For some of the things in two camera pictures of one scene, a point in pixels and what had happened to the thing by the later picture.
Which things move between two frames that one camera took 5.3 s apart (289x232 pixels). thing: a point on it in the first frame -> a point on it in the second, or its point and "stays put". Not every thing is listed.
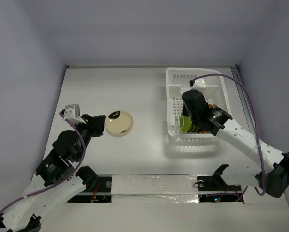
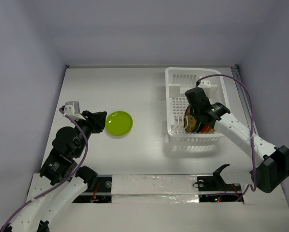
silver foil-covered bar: (154, 188) stays put
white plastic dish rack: (211, 82) stays put
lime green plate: (185, 123) -> (119, 123)
